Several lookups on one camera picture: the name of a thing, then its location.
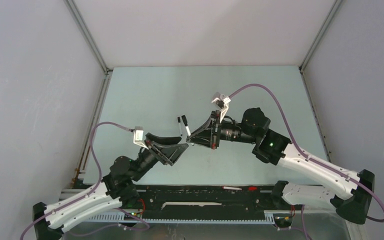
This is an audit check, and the white pen red cap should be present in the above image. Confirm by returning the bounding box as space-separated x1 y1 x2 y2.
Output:
221 186 258 191

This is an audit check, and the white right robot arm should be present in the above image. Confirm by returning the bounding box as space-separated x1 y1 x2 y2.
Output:
186 107 375 225

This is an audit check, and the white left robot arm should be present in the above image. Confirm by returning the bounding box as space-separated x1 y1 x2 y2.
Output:
33 133 189 240

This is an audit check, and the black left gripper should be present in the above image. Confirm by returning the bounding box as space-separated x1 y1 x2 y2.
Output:
131 132 189 182

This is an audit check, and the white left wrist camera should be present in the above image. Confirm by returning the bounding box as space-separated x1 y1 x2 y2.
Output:
132 126 148 149

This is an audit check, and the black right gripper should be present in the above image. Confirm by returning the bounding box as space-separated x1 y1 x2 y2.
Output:
186 110 258 150

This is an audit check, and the aluminium frame rail left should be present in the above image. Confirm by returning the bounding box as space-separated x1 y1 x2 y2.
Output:
64 0 112 179

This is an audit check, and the slotted white cable duct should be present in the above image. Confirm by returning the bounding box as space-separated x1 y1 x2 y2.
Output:
79 211 279 225

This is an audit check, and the white marker pen black tip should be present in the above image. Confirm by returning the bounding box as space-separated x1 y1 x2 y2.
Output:
177 116 183 137

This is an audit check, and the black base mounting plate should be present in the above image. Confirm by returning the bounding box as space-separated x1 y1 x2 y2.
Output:
107 184 299 222

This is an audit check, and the aluminium frame rail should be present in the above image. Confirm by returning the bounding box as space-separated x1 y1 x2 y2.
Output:
298 0 346 162
64 0 112 179

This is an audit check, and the aluminium frame rail right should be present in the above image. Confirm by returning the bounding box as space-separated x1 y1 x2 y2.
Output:
298 0 346 162

